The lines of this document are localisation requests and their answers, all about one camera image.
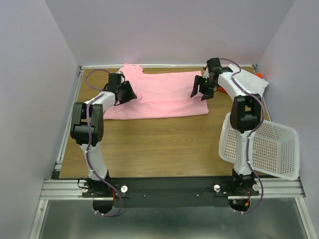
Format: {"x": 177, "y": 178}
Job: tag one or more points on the orange folded t shirt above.
{"x": 259, "y": 75}

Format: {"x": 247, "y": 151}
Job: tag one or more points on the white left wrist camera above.
{"x": 122, "y": 76}

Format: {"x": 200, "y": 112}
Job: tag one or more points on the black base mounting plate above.
{"x": 164, "y": 192}

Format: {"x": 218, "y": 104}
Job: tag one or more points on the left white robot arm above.
{"x": 87, "y": 123}

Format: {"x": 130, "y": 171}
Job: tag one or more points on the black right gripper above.
{"x": 198, "y": 80}

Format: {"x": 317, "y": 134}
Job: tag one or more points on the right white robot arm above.
{"x": 246, "y": 116}

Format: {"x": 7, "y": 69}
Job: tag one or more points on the pink t shirt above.
{"x": 165, "y": 95}

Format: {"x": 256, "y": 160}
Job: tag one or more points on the white folded t shirt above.
{"x": 251, "y": 79}

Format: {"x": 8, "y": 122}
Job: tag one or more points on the aluminium frame rail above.
{"x": 273, "y": 188}

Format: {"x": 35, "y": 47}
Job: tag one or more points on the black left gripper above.
{"x": 130, "y": 92}

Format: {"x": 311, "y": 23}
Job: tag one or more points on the white plastic laundry basket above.
{"x": 275, "y": 149}

